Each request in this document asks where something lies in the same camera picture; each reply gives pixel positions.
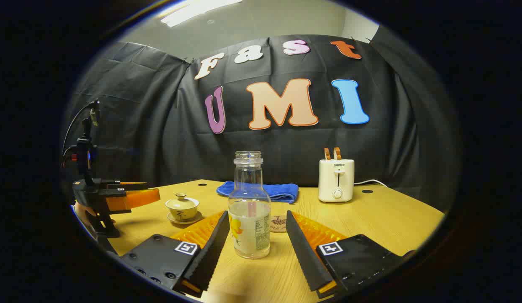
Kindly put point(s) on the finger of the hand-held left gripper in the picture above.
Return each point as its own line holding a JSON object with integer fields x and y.
{"x": 134, "y": 198}
{"x": 124, "y": 184}

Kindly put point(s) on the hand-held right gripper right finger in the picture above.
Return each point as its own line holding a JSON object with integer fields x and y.
{"x": 305, "y": 256}

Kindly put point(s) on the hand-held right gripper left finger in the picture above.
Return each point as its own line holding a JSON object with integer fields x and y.
{"x": 212, "y": 256}

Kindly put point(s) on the round cork coaster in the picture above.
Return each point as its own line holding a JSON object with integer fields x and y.
{"x": 279, "y": 224}

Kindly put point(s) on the clear glass water bottle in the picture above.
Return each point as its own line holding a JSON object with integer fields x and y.
{"x": 249, "y": 227}

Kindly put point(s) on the cream teacup lid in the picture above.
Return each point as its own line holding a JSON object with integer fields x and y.
{"x": 181, "y": 203}

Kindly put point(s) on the cream teacup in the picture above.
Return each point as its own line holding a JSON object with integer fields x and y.
{"x": 183, "y": 213}

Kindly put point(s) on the cream saucer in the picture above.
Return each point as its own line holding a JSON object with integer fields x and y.
{"x": 195, "y": 219}

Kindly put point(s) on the blue towel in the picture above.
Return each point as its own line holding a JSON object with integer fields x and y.
{"x": 282, "y": 191}

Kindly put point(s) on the cream toaster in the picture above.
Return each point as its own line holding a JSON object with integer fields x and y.
{"x": 336, "y": 181}

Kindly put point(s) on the bread slice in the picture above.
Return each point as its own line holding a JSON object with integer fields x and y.
{"x": 337, "y": 153}
{"x": 327, "y": 154}

